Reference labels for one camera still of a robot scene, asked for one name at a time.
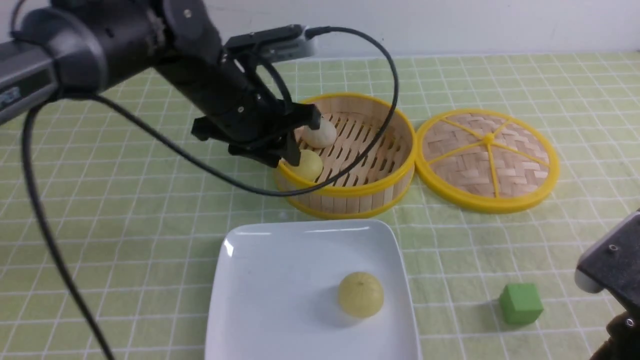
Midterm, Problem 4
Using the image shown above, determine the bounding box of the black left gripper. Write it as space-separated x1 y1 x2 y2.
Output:
155 51 322 168

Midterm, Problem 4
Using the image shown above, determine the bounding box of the white steamed bun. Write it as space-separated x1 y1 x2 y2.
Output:
301 116 338 149

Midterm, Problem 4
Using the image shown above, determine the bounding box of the yellow steamed bun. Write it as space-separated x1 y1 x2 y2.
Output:
338 271 385 319
287 149 323 182

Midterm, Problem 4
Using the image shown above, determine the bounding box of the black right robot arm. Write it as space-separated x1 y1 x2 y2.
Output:
288 93 639 360

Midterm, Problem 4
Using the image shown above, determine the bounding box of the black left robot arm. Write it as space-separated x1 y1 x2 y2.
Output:
1 0 313 167

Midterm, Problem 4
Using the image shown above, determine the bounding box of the white square plate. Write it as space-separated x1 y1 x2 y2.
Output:
204 219 423 360

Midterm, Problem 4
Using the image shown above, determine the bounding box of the bamboo steamer basket yellow rim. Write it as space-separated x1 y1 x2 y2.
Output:
286 92 418 220

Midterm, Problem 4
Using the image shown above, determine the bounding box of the green checked tablecloth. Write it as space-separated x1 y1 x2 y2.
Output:
0 52 640 360

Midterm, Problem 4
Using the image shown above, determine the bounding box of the woven bamboo steamer lid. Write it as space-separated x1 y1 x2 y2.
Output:
415 108 560 214

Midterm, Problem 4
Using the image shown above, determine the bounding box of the green cube block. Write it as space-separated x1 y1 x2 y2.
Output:
498 282 544 325

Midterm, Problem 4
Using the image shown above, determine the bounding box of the black camera cable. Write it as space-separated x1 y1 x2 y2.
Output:
10 0 401 360

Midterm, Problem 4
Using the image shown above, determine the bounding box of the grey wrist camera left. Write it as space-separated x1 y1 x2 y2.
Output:
224 23 318 63

